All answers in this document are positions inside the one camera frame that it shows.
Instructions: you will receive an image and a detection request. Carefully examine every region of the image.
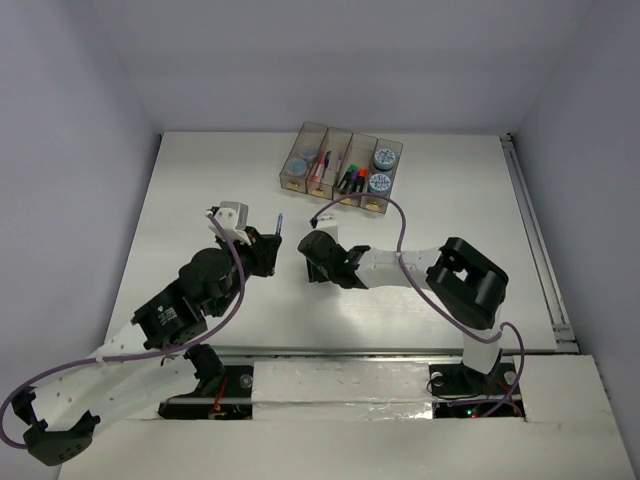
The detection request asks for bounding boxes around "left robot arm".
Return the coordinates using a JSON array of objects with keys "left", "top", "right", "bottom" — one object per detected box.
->
[{"left": 1, "top": 226, "right": 282, "bottom": 466}]

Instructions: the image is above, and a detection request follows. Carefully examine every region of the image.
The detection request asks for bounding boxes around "paperclip jar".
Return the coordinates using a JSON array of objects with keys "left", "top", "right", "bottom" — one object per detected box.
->
[
  {"left": 284, "top": 157, "right": 308, "bottom": 178},
  {"left": 298, "top": 145, "right": 318, "bottom": 161}
]

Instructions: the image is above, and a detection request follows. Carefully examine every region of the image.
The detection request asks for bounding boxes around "clear blue pen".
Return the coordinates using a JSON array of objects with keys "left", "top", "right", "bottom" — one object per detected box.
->
[{"left": 275, "top": 213, "right": 284, "bottom": 236}]

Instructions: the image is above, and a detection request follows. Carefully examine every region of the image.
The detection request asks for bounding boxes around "right aluminium rail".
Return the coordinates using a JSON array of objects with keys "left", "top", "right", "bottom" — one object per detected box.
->
[{"left": 499, "top": 134, "right": 581, "bottom": 355}]

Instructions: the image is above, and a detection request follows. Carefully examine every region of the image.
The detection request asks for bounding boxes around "orange highlighter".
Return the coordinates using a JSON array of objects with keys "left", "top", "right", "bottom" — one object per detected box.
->
[{"left": 353, "top": 168, "right": 368, "bottom": 193}]

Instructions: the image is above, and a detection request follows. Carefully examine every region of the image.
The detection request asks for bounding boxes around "foil covered front board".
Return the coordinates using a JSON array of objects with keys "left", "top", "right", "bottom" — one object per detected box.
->
[{"left": 251, "top": 360, "right": 433, "bottom": 421}]

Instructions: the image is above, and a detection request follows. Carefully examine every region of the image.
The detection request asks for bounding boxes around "purple highlighter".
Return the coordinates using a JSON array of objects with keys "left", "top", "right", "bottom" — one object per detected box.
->
[{"left": 345, "top": 169, "right": 359, "bottom": 194}]

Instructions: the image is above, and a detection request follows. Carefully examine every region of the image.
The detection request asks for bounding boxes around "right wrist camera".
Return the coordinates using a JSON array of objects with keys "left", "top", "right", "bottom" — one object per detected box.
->
[{"left": 310, "top": 212, "right": 339, "bottom": 243}]

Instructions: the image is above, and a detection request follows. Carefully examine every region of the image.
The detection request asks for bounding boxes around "pink gel pen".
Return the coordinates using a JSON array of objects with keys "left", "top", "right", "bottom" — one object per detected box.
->
[{"left": 310, "top": 154, "right": 325, "bottom": 182}]

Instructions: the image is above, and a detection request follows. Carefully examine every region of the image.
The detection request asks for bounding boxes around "clear drawer bin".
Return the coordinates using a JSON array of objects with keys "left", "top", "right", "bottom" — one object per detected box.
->
[
  {"left": 333, "top": 133, "right": 377, "bottom": 199},
  {"left": 359, "top": 138, "right": 403, "bottom": 214},
  {"left": 279, "top": 121, "right": 328, "bottom": 194},
  {"left": 306, "top": 127, "right": 352, "bottom": 200}
]

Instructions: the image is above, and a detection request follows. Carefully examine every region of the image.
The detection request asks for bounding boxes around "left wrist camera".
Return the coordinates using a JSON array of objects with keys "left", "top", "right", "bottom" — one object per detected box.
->
[{"left": 204, "top": 201, "right": 252, "bottom": 245}]

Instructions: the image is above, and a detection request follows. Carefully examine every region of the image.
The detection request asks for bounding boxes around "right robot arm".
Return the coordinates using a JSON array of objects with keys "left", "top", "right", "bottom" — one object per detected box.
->
[{"left": 298, "top": 230, "right": 509, "bottom": 396}]

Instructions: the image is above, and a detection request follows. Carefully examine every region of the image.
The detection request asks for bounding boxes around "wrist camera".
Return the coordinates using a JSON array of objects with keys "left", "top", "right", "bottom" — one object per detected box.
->
[
  {"left": 204, "top": 201, "right": 252, "bottom": 245},
  {"left": 310, "top": 212, "right": 339, "bottom": 243}
]

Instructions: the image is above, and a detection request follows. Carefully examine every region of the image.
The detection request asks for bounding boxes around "green highlighter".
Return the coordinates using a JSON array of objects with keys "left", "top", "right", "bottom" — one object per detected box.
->
[{"left": 339, "top": 164, "right": 358, "bottom": 192}]

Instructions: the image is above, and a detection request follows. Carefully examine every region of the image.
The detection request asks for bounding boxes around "blue capped pen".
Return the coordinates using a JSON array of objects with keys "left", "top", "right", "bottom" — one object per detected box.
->
[{"left": 320, "top": 150, "right": 332, "bottom": 184}]

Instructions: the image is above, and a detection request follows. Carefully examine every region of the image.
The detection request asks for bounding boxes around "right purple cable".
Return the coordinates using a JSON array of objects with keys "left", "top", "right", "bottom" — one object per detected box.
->
[{"left": 309, "top": 196, "right": 525, "bottom": 416}]

